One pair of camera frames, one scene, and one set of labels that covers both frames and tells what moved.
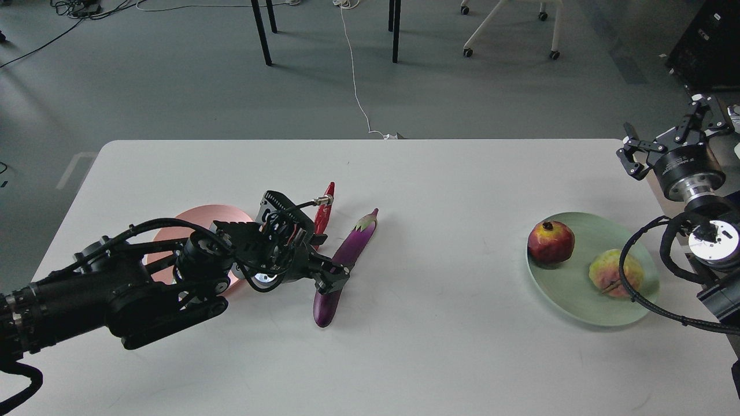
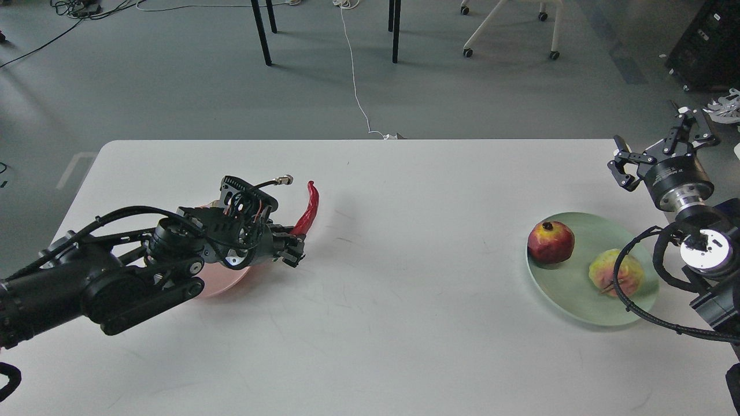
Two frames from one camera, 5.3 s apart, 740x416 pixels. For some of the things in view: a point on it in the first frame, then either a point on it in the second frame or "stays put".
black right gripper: [687, 171] → [677, 181]
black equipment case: [707, 57] stays put
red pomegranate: [551, 242] stays put
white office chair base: [554, 54] stays put
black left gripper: [302, 262] → [276, 239]
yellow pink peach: [604, 273] stays put
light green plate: [566, 288] stays put
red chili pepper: [322, 214] → [303, 226]
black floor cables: [86, 10] stays put
